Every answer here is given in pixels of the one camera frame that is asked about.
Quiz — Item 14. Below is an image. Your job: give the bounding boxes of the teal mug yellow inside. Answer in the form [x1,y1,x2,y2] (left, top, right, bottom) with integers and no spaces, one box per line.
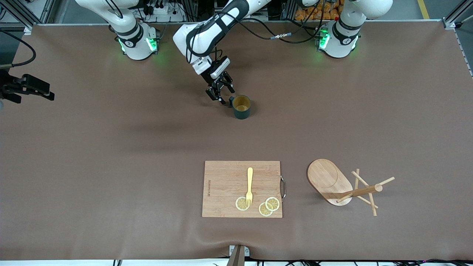
[228,95,252,120]

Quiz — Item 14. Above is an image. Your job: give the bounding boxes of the wooden mug tree rack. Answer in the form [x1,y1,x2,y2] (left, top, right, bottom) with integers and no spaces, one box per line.
[306,158,395,217]

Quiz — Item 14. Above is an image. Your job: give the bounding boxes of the white power strip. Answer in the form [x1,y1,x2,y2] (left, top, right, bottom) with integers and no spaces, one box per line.
[142,3,185,23]

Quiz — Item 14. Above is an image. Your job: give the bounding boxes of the brown table mat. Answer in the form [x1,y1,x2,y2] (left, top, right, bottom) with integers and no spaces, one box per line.
[0,21,473,261]

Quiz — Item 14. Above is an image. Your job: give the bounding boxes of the yellow plastic fork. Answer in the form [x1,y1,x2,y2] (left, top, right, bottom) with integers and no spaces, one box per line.
[246,167,254,207]

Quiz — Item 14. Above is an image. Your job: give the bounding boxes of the bamboo cutting board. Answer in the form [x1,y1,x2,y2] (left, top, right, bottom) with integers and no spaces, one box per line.
[202,160,287,218]

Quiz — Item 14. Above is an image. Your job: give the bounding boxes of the orange packets pile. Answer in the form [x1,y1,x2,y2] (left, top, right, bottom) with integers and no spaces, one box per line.
[295,0,341,21]

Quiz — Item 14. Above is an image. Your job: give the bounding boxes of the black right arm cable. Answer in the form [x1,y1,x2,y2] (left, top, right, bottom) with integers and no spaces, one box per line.
[0,30,37,69]

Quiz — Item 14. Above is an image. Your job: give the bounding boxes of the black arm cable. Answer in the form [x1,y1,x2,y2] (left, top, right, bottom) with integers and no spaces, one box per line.
[0,30,37,69]
[187,11,322,64]

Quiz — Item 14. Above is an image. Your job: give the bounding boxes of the aluminium frame profile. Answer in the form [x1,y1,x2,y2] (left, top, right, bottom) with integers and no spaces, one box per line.
[0,0,56,35]
[442,0,473,78]

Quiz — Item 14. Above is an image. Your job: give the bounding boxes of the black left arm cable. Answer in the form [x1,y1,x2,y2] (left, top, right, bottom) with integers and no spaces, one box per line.
[187,11,322,64]

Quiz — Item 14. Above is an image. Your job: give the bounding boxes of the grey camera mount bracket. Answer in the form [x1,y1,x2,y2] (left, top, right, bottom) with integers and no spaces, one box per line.
[226,245,250,266]

